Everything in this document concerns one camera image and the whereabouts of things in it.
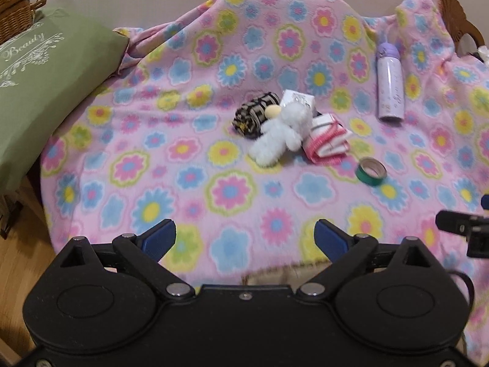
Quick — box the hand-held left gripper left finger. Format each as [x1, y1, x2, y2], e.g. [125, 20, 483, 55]
[53, 219, 195, 299]

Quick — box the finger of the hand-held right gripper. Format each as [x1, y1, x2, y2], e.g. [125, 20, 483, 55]
[436, 209, 478, 235]

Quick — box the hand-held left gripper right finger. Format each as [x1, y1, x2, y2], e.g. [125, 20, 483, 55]
[296, 219, 440, 299]

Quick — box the brown furry cloth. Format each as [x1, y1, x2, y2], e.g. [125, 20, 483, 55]
[241, 259, 334, 285]

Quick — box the green tape roll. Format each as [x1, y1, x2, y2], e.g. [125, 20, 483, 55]
[356, 158, 388, 187]

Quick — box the pink floral fleece blanket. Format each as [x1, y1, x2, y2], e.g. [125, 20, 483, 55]
[38, 0, 489, 357]

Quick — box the pink white folded cloth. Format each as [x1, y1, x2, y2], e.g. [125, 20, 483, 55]
[303, 114, 353, 166]

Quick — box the white plush toy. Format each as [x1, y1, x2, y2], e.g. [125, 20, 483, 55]
[249, 101, 313, 168]

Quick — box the black patterned pouch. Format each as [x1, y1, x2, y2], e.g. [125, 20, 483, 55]
[232, 92, 284, 140]

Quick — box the white box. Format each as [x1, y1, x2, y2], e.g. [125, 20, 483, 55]
[280, 89, 316, 117]

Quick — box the purple white bottle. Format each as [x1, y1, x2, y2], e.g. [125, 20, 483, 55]
[376, 41, 406, 122]

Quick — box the green printed pillow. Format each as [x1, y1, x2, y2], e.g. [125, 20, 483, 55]
[0, 6, 130, 196]

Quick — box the brown wicker basket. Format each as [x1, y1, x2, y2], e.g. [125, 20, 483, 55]
[0, 0, 47, 44]

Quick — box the black cable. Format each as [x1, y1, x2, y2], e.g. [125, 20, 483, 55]
[446, 271, 476, 316]

